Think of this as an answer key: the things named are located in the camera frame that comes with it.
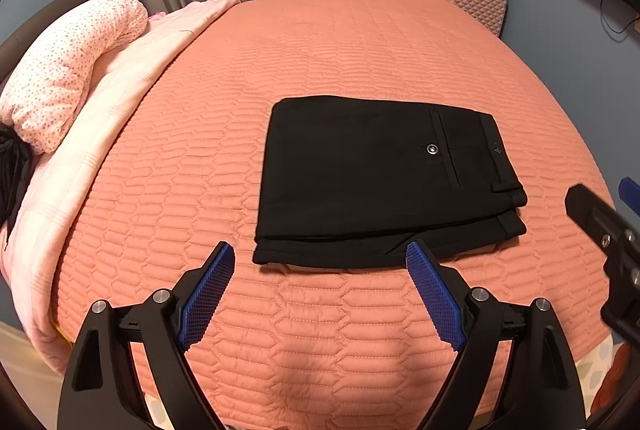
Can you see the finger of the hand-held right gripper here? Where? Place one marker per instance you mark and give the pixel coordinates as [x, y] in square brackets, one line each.
[631, 190]
[590, 210]

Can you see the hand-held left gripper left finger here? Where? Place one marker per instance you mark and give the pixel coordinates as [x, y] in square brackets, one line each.
[210, 290]

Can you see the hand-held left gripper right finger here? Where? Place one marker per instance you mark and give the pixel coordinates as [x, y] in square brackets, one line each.
[432, 295]

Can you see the black pants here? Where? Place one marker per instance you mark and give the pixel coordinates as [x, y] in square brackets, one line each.
[350, 169]

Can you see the patterned white bed sheet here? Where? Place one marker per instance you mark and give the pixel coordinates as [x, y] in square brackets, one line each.
[597, 360]

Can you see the pink blanket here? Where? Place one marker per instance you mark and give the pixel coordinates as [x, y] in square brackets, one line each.
[100, 109]

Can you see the dark cloth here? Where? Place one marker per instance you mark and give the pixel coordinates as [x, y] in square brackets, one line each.
[15, 169]

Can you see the orange quilted bedspread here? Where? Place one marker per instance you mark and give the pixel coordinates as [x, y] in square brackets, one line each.
[350, 44]

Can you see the pink dotted pillow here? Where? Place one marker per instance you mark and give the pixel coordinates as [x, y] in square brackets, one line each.
[65, 59]

